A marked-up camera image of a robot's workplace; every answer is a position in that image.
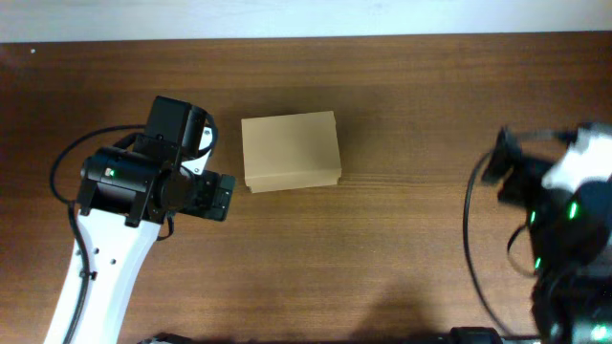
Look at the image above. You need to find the brown cardboard box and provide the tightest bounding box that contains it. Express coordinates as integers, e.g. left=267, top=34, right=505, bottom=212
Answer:
left=241, top=111, right=342, bottom=193

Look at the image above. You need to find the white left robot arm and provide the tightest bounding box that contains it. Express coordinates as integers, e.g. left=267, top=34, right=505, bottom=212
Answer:
left=45, top=96, right=235, bottom=343

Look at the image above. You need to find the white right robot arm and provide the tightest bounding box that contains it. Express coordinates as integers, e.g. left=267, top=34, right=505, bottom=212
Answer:
left=453, top=123, right=611, bottom=343

